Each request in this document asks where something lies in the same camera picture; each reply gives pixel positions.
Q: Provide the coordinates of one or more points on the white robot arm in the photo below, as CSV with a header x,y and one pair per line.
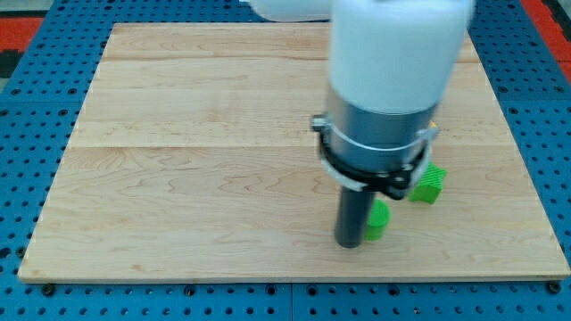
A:
x,y
389,62

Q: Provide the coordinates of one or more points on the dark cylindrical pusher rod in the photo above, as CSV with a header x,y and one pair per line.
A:
x,y
352,217

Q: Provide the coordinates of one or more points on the light wooden board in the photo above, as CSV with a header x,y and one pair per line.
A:
x,y
192,161

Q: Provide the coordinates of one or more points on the green star block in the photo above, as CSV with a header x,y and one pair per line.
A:
x,y
430,186

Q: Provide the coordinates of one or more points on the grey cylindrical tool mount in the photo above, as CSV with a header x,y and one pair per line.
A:
x,y
368,151

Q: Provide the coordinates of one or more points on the green circle block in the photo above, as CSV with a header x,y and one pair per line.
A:
x,y
379,218

